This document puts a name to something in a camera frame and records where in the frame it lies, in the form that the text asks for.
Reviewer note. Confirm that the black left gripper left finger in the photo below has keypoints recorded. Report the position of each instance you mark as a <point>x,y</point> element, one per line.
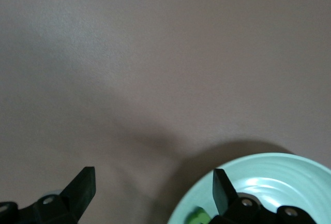
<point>75,200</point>

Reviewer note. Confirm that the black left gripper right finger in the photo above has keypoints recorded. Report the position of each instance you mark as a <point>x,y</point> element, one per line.
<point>232,208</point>

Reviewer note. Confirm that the green plate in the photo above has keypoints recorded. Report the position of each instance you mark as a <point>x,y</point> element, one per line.
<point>284,177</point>

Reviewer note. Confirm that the brown table cover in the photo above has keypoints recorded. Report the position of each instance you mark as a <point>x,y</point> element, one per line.
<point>155,66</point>

